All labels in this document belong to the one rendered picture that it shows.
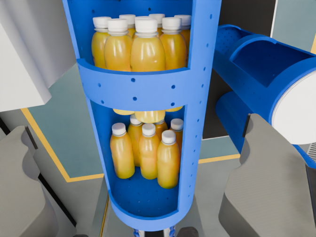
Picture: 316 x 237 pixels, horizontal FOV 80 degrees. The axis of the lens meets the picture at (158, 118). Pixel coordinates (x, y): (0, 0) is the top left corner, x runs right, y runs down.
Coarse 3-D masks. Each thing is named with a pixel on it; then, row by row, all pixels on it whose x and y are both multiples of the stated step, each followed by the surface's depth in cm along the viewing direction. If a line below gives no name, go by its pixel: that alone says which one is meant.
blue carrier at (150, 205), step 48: (96, 0) 43; (144, 0) 48; (192, 0) 43; (192, 48) 30; (96, 96) 34; (144, 96) 31; (192, 96) 35; (192, 144) 42; (144, 192) 64; (192, 192) 56
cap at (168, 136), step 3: (165, 132) 53; (168, 132) 53; (171, 132) 53; (174, 132) 53; (162, 135) 52; (165, 135) 52; (168, 135) 52; (171, 135) 52; (174, 135) 52; (162, 138) 52; (165, 138) 51; (168, 138) 51; (171, 138) 51; (174, 138) 52; (165, 141) 52; (168, 141) 51; (171, 141) 52
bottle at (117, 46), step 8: (112, 32) 36; (120, 32) 36; (128, 32) 37; (112, 40) 36; (120, 40) 36; (128, 40) 37; (104, 48) 38; (112, 48) 36; (120, 48) 36; (128, 48) 37; (104, 56) 38; (112, 56) 37; (120, 56) 37; (128, 56) 37; (112, 64) 38; (120, 64) 37; (128, 64) 38; (120, 112) 43; (128, 112) 43
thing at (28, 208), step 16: (16, 128) 10; (0, 144) 9; (16, 144) 9; (32, 144) 11; (0, 160) 8; (16, 160) 8; (32, 160) 9; (0, 176) 7; (16, 176) 7; (32, 176) 9; (0, 192) 7; (16, 192) 7; (32, 192) 7; (0, 208) 6; (16, 208) 6; (32, 208) 6; (48, 208) 7; (0, 224) 6; (16, 224) 6; (32, 224) 6; (48, 224) 7
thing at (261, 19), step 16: (224, 0) 118; (240, 0) 118; (256, 0) 119; (272, 0) 119; (224, 16) 123; (240, 16) 123; (256, 16) 124; (272, 16) 124; (256, 32) 129; (272, 32) 130; (208, 96) 154; (208, 112) 162; (208, 128) 171; (224, 128) 172
